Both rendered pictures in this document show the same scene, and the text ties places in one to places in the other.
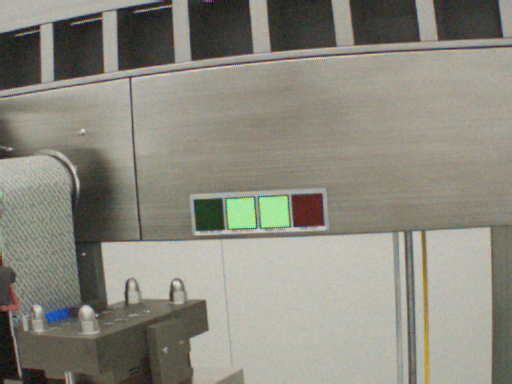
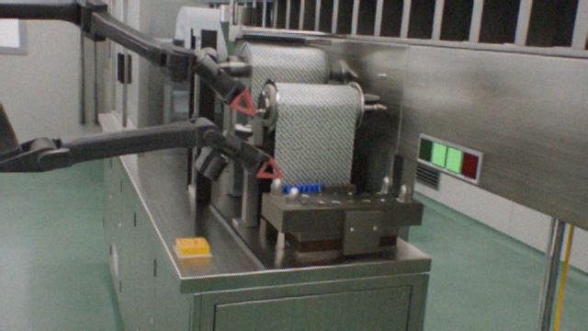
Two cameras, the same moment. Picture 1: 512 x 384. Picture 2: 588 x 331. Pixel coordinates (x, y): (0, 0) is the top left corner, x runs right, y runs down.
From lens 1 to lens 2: 97 cm
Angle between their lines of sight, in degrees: 45
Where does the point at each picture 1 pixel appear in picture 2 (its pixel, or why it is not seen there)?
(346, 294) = not seen: outside the picture
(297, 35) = (512, 29)
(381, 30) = (566, 33)
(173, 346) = (364, 228)
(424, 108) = (555, 109)
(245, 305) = not seen: outside the picture
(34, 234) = (310, 135)
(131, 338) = (324, 215)
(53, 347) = (271, 208)
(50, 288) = (319, 170)
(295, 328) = not seen: outside the picture
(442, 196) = (550, 188)
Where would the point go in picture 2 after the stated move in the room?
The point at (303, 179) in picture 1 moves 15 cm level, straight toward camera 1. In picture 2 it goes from (473, 142) to (433, 147)
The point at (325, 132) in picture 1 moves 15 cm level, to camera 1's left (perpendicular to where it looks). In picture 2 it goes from (491, 112) to (431, 103)
